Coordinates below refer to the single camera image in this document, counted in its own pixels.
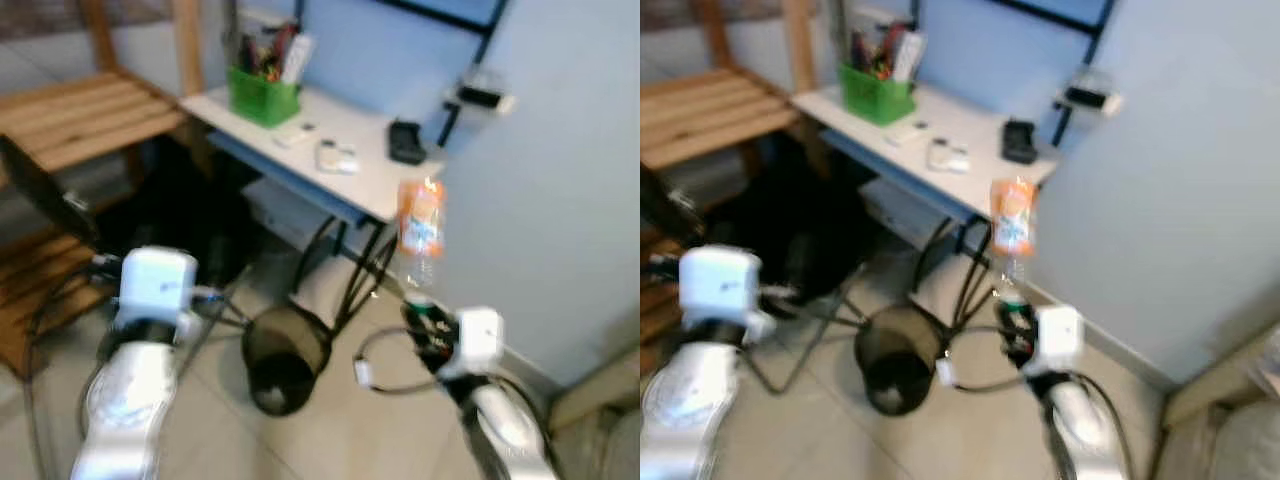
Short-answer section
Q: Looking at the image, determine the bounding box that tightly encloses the orange label drink bottle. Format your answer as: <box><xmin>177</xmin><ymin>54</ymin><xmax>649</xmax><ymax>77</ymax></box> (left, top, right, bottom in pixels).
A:
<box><xmin>397</xmin><ymin>178</ymin><xmax>446</xmax><ymax>303</ymax></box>
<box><xmin>990</xmin><ymin>178</ymin><xmax>1036</xmax><ymax>303</ymax></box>

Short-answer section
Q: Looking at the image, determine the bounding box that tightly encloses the black mesh waste bin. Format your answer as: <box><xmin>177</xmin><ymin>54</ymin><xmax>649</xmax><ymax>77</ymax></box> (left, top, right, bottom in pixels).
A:
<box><xmin>240</xmin><ymin>305</ymin><xmax>334</xmax><ymax>418</ymax></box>
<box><xmin>855</xmin><ymin>305</ymin><xmax>946</xmax><ymax>416</ymax></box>

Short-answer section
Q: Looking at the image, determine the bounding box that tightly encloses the small white device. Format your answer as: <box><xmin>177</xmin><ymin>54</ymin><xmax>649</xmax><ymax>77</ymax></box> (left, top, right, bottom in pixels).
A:
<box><xmin>315</xmin><ymin>140</ymin><xmax>359</xmax><ymax>176</ymax></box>
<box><xmin>925</xmin><ymin>140</ymin><xmax>971</xmax><ymax>174</ymax></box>

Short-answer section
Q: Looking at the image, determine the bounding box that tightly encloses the small black device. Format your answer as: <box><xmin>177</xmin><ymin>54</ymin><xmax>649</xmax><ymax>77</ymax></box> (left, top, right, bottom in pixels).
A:
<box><xmin>388</xmin><ymin>120</ymin><xmax>428</xmax><ymax>166</ymax></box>
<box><xmin>1003</xmin><ymin>118</ymin><xmax>1041</xmax><ymax>164</ymax></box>

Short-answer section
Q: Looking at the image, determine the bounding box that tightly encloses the white desk with black legs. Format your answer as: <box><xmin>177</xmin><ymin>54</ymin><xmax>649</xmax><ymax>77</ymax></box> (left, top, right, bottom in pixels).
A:
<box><xmin>790</xmin><ymin>85</ymin><xmax>1056</xmax><ymax>331</ymax></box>
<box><xmin>180</xmin><ymin>85</ymin><xmax>446</xmax><ymax>331</ymax></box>

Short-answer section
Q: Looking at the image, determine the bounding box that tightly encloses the white black shelf device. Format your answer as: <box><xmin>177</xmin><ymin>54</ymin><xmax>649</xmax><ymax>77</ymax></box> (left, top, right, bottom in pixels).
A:
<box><xmin>1055</xmin><ymin>70</ymin><xmax>1123</xmax><ymax>116</ymax></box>
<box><xmin>445</xmin><ymin>70</ymin><xmax>516</xmax><ymax>116</ymax></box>

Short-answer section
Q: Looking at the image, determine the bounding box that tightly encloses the green plastic storage box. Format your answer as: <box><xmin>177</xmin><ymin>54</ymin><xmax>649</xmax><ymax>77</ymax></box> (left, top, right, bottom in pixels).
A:
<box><xmin>227</xmin><ymin>65</ymin><xmax>301</xmax><ymax>128</ymax></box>
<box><xmin>838</xmin><ymin>62</ymin><xmax>916</xmax><ymax>126</ymax></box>

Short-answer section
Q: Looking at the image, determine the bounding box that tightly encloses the wooden slatted rack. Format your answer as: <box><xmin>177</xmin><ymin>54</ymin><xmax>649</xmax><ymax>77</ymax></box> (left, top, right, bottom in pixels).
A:
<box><xmin>640</xmin><ymin>0</ymin><xmax>816</xmax><ymax>341</ymax></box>
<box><xmin>0</xmin><ymin>0</ymin><xmax>211</xmax><ymax>381</ymax></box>

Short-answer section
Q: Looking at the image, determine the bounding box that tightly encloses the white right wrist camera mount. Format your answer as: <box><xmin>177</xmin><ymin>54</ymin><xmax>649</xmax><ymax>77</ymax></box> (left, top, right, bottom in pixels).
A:
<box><xmin>1035</xmin><ymin>305</ymin><xmax>1084</xmax><ymax>376</ymax></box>
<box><xmin>455</xmin><ymin>308</ymin><xmax>504</xmax><ymax>379</ymax></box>

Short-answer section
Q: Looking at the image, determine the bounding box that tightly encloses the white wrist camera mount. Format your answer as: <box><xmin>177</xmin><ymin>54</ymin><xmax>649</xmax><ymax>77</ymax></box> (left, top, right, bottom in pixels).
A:
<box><xmin>118</xmin><ymin>248</ymin><xmax>199</xmax><ymax>323</ymax></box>
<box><xmin>680</xmin><ymin>247</ymin><xmax>763</xmax><ymax>323</ymax></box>
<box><xmin>1035</xmin><ymin>305</ymin><xmax>1084</xmax><ymax>376</ymax></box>
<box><xmin>455</xmin><ymin>308</ymin><xmax>504</xmax><ymax>379</ymax></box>

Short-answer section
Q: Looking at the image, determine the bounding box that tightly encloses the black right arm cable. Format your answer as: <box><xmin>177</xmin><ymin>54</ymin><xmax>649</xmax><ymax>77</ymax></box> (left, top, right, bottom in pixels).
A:
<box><xmin>355</xmin><ymin>322</ymin><xmax>553</xmax><ymax>476</ymax></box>
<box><xmin>935</xmin><ymin>322</ymin><xmax>1136</xmax><ymax>476</ymax></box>

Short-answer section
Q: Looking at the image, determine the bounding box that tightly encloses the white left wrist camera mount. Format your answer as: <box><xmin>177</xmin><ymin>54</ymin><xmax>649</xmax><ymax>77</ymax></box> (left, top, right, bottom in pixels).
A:
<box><xmin>680</xmin><ymin>247</ymin><xmax>763</xmax><ymax>323</ymax></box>
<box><xmin>118</xmin><ymin>248</ymin><xmax>199</xmax><ymax>323</ymax></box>

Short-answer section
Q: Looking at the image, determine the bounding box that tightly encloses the black metal shelf frame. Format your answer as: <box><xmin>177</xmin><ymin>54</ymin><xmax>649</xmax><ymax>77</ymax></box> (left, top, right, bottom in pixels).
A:
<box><xmin>375</xmin><ymin>0</ymin><xmax>511</xmax><ymax>151</ymax></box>
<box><xmin>985</xmin><ymin>0</ymin><xmax>1116</xmax><ymax>151</ymax></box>

